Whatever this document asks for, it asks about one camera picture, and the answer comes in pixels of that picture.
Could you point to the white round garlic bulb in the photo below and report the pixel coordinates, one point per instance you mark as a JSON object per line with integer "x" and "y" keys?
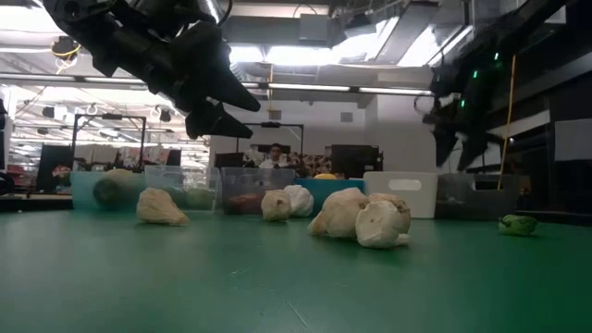
{"x": 303, "y": 201}

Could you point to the white plastic bin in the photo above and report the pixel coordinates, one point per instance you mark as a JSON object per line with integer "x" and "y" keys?
{"x": 425, "y": 203}

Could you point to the clear plastic bin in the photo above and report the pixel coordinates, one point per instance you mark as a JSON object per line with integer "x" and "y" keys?
{"x": 159, "y": 178}

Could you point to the beige garlic bulb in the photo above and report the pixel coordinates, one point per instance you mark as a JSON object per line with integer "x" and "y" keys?
{"x": 340, "y": 215}
{"x": 159, "y": 210}
{"x": 276, "y": 206}
{"x": 393, "y": 199}

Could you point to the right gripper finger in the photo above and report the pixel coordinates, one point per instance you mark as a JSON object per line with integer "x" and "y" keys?
{"x": 445, "y": 143}
{"x": 472, "y": 148}

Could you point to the black rig frame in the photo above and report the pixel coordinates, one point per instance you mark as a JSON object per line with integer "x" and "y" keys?
{"x": 277, "y": 124}

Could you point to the blue plastic bin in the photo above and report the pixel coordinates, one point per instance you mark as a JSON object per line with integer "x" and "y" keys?
{"x": 324, "y": 187}

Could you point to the yellow lemon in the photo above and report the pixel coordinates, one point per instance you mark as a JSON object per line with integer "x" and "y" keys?
{"x": 325, "y": 176}

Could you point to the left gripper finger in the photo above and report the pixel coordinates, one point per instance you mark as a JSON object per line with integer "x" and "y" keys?
{"x": 213, "y": 69}
{"x": 208, "y": 122}

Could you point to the round ceiling-hung device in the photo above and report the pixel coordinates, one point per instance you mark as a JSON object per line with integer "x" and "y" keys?
{"x": 65, "y": 46}

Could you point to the small black monitor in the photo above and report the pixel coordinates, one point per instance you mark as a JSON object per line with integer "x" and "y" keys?
{"x": 229, "y": 160}

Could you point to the dark grey plastic bin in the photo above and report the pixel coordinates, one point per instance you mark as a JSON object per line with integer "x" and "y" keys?
{"x": 481, "y": 203}

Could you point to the grey translucent plastic bin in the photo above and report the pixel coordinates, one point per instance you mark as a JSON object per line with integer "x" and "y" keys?
{"x": 240, "y": 182}

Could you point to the floral patterned panel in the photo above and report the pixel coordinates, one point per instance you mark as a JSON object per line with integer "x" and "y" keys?
{"x": 314, "y": 165}

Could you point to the dark green cucumber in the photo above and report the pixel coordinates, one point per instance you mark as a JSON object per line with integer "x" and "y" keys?
{"x": 178, "y": 194}

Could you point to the grey wall vent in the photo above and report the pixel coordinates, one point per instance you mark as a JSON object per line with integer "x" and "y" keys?
{"x": 347, "y": 117}
{"x": 275, "y": 115}

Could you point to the grey ceiling vent box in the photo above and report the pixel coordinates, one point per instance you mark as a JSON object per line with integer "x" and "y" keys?
{"x": 316, "y": 30}

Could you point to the teal green plastic bin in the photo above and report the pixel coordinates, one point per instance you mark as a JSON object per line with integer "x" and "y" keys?
{"x": 81, "y": 194}

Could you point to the front white garlic bulb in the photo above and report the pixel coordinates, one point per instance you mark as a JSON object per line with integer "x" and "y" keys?
{"x": 377, "y": 226}

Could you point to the silver air duct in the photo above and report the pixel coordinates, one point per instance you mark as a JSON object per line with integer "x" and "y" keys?
{"x": 213, "y": 9}

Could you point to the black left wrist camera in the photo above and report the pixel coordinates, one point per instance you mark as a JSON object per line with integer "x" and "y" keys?
{"x": 176, "y": 9}

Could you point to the green table mat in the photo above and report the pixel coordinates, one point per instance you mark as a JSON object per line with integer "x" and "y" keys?
{"x": 231, "y": 287}

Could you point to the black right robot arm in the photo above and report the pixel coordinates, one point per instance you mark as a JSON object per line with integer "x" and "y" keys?
{"x": 522, "y": 32}

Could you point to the green pepper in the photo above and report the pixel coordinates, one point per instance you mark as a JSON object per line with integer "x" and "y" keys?
{"x": 518, "y": 225}

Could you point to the person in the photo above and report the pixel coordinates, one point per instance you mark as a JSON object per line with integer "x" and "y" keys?
{"x": 275, "y": 151}

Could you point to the pink red pepper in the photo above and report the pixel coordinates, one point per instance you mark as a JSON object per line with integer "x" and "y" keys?
{"x": 245, "y": 204}

